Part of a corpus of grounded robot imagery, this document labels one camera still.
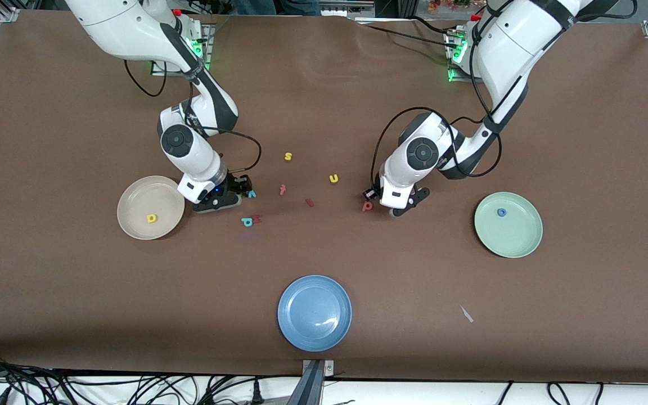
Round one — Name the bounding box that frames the beige brown plate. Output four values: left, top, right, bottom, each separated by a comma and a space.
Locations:
117, 175, 186, 241

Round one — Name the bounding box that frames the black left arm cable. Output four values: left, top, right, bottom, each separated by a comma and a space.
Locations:
370, 0, 638, 195

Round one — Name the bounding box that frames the blue plate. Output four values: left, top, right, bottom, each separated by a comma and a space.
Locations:
277, 274, 353, 353

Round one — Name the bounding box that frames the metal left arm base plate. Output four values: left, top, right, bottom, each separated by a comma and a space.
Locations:
447, 28, 478, 84

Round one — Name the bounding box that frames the brown table cover sheet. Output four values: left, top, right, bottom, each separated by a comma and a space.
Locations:
0, 10, 648, 384

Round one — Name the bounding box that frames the orange leafy decoration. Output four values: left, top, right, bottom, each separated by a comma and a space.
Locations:
428, 0, 471, 13

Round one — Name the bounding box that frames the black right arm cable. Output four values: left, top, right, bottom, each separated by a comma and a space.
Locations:
124, 59, 262, 174

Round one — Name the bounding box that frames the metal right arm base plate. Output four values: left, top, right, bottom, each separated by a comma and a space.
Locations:
151, 22, 215, 77

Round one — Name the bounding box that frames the person in blue jeans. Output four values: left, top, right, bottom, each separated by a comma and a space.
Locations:
231, 0, 322, 16

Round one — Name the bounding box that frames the pale green plate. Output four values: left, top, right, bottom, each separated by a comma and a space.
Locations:
474, 192, 543, 259

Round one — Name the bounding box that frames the grey camera mount pole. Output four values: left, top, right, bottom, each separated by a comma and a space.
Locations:
285, 359, 336, 405

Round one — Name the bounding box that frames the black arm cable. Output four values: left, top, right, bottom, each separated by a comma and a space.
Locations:
370, 0, 638, 195
124, 59, 262, 174

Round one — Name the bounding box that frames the grey metal box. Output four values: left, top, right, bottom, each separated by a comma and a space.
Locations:
324, 0, 376, 17

